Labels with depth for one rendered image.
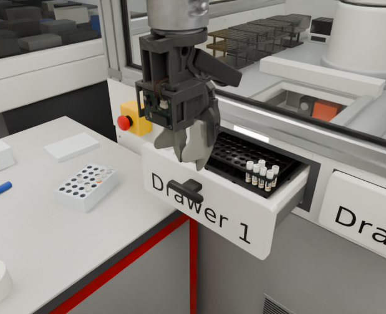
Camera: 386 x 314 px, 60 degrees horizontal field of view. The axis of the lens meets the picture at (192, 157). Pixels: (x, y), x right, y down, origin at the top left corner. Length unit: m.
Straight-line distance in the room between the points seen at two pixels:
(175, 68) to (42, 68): 0.87
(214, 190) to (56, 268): 0.32
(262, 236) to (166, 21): 0.34
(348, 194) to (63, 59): 1.01
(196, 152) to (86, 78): 0.91
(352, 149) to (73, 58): 1.00
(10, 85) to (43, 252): 0.65
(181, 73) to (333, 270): 0.50
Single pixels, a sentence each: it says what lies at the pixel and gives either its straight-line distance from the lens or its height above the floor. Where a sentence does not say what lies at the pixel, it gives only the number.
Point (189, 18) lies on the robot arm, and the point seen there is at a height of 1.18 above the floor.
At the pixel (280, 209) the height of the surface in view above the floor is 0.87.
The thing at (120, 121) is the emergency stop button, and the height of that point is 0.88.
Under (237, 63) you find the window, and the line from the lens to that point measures 0.67.
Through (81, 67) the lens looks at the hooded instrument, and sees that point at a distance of 1.33.
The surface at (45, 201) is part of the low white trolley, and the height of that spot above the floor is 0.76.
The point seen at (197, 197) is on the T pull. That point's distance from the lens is 0.54.
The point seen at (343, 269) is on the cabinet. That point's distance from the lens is 0.74.
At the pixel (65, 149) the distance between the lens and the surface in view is 0.99.
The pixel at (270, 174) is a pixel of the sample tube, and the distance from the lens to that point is 0.61.
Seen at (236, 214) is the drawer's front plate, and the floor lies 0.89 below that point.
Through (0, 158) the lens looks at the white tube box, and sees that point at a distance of 0.99.
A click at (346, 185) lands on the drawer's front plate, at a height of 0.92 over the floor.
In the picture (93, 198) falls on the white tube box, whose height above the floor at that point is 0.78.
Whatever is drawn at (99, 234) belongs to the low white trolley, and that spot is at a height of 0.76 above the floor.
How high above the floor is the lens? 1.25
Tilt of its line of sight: 32 degrees down
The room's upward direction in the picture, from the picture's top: straight up
